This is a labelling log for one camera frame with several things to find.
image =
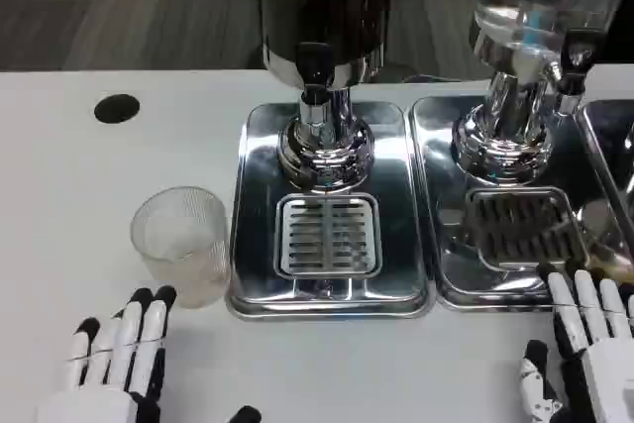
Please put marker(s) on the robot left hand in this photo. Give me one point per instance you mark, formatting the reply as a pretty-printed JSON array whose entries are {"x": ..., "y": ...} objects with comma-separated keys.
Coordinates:
[{"x": 119, "y": 344}]

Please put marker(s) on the black round counter grommet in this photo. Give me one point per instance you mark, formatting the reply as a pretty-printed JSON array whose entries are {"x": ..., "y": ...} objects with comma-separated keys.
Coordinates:
[{"x": 117, "y": 108}]

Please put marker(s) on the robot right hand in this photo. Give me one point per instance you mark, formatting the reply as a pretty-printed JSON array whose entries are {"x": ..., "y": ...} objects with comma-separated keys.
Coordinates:
[{"x": 599, "y": 344}]

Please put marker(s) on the clear ribbed glass cup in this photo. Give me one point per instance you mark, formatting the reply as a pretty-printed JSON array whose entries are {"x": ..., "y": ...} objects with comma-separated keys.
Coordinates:
[{"x": 188, "y": 264}]

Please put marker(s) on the black tap on dark dispenser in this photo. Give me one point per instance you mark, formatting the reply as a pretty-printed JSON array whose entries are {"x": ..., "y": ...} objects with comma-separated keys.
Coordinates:
[{"x": 313, "y": 66}]

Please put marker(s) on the black tap on clear dispenser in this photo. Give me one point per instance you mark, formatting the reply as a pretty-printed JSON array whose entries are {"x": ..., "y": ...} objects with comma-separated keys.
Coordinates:
[{"x": 579, "y": 59}]

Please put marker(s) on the steel grid grate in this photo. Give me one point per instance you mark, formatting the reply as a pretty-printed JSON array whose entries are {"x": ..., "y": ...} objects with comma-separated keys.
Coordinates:
[
  {"x": 328, "y": 237},
  {"x": 525, "y": 227}
]

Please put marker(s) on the steel drip tray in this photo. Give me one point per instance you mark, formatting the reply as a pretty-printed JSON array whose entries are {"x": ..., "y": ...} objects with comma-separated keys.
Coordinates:
[
  {"x": 611, "y": 140},
  {"x": 396, "y": 225},
  {"x": 451, "y": 244}
]

